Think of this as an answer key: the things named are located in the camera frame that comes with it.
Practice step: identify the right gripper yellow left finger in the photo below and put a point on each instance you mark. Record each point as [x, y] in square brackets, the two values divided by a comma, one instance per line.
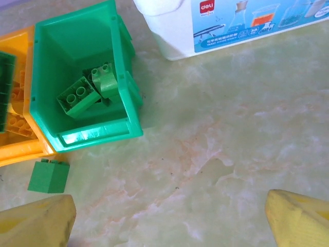
[33, 226]

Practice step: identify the dark green lego brick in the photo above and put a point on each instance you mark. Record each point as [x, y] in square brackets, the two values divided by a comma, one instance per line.
[77, 101]

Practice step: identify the yellow plastic bin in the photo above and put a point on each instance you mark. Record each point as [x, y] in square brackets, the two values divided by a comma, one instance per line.
[23, 151]

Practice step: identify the long green lego brick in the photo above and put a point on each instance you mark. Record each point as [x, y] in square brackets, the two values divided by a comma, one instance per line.
[6, 90]

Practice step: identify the white storage box blue lid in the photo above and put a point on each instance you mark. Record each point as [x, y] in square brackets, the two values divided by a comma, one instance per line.
[174, 28]

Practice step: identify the green plastic bin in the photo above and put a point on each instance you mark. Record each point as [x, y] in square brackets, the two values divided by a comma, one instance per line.
[77, 46]

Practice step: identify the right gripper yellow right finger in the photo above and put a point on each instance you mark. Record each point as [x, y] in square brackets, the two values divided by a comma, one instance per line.
[300, 223]

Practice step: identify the yellow rectangular lego brick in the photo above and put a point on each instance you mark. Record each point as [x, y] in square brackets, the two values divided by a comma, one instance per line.
[18, 124]

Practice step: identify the light green lego brick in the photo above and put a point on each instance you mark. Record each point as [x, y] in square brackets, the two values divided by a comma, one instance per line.
[106, 83]

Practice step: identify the small yellow lego brick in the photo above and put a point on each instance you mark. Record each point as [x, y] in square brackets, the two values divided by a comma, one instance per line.
[18, 87]

